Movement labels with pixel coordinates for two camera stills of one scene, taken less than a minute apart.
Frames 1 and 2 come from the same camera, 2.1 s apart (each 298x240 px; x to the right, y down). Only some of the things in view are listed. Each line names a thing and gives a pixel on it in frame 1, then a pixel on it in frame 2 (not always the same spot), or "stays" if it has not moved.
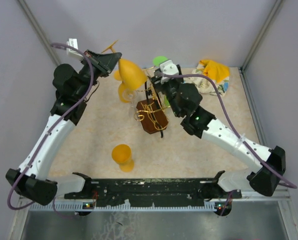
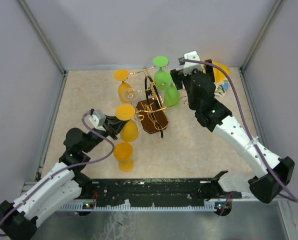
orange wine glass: [121, 153] stays
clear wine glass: [130, 95] stays
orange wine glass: [132, 77] -> [129, 130]
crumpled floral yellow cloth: [218, 73] stays
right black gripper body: [169, 89] -> [186, 81]
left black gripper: [104, 62] -> [113, 125]
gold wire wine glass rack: [151, 113] stays
